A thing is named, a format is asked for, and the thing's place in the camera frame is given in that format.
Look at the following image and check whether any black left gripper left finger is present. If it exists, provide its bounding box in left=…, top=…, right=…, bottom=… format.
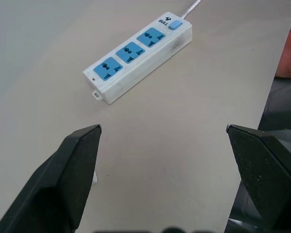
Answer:
left=0, top=124, right=102, bottom=233

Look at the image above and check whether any white blue power strip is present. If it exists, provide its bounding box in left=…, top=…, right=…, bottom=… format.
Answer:
left=82, top=11, right=193, bottom=105

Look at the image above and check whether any orange object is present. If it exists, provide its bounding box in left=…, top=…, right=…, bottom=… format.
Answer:
left=275, top=0, right=291, bottom=80

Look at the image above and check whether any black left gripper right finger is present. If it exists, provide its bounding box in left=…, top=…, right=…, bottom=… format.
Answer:
left=226, top=124, right=291, bottom=230

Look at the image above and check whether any black base under table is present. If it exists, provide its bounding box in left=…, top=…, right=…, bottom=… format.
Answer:
left=224, top=75, right=291, bottom=233

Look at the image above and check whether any white power strip cable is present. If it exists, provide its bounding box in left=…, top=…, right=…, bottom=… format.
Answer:
left=180, top=0, right=203, bottom=19

